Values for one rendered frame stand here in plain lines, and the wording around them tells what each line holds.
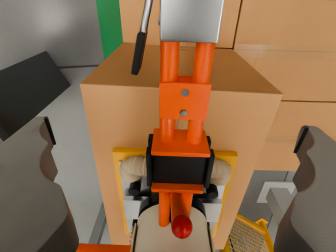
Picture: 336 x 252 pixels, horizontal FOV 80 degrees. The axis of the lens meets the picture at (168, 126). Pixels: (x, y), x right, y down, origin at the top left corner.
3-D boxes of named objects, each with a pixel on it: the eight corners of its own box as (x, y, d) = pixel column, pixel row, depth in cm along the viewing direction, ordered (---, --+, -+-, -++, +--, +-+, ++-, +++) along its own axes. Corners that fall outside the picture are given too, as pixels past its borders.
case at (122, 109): (207, 169, 106) (223, 250, 72) (130, 165, 105) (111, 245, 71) (232, 48, 73) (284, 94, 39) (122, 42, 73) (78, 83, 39)
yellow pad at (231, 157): (214, 231, 66) (217, 247, 62) (183, 230, 66) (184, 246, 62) (236, 150, 47) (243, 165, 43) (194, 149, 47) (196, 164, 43)
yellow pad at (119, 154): (156, 229, 66) (155, 245, 62) (125, 228, 66) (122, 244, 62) (156, 147, 47) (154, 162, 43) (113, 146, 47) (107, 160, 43)
